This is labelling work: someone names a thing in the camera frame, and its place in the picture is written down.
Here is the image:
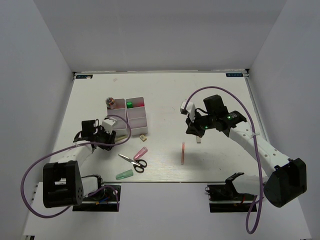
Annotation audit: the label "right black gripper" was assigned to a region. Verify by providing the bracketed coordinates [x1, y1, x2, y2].
[186, 110, 216, 138]

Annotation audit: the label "pink crayon tube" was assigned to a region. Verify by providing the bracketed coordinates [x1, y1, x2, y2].
[105, 97, 117, 110]

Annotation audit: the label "green black highlighter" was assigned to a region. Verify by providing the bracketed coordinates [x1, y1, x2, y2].
[126, 102, 133, 109]

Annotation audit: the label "orange slim highlighter pen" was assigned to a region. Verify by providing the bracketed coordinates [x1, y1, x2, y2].
[180, 142, 185, 166]

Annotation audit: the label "pink black highlighter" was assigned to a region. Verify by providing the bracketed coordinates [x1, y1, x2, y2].
[135, 101, 145, 107]

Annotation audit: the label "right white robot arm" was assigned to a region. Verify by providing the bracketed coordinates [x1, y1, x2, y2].
[180, 94, 307, 208]

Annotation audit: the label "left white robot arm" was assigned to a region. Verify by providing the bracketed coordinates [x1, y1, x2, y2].
[43, 117, 117, 208]

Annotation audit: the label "white eraser stick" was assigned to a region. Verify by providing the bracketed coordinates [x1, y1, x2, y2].
[196, 136, 202, 144]

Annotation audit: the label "left white organizer tray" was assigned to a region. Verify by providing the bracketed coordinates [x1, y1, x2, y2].
[106, 98, 128, 136]

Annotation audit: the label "white organizer tray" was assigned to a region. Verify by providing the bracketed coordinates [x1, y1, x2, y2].
[106, 98, 128, 136]
[125, 96, 148, 136]

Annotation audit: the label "small tan eraser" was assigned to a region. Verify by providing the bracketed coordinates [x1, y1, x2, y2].
[139, 134, 147, 142]

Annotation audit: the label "right white organizer tray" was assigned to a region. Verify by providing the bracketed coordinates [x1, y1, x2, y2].
[125, 96, 148, 136]

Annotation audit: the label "pink correction tape case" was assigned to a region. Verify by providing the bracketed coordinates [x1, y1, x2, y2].
[133, 146, 148, 161]

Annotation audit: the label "green correction tape case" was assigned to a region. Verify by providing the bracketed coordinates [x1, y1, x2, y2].
[115, 169, 134, 181]

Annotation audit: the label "right blue corner label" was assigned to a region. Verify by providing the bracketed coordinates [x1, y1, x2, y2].
[225, 72, 244, 78]

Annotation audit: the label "blue corner label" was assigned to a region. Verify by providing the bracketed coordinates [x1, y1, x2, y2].
[225, 72, 244, 78]
[75, 74, 93, 79]

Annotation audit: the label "left blue corner label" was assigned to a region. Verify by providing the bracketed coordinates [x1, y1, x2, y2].
[75, 74, 93, 79]

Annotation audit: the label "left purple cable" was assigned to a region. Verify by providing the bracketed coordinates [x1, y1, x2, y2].
[20, 114, 132, 219]

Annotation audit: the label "purple cable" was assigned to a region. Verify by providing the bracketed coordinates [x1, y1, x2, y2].
[185, 86, 265, 235]
[20, 114, 132, 219]

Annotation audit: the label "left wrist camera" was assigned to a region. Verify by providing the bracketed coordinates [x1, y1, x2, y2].
[101, 117, 117, 134]

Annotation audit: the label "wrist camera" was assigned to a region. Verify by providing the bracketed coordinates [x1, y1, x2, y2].
[180, 100, 196, 122]
[101, 117, 117, 134]

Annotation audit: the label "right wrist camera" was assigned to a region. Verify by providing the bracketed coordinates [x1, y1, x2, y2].
[180, 100, 196, 122]

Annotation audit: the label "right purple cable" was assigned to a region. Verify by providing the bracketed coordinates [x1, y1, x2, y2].
[185, 86, 265, 235]

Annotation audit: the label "black handled scissors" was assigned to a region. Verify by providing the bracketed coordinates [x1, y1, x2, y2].
[118, 154, 148, 174]

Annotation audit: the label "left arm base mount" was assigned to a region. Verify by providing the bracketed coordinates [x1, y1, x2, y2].
[72, 184, 122, 213]

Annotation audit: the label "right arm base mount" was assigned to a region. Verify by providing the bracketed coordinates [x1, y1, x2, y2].
[204, 184, 255, 213]

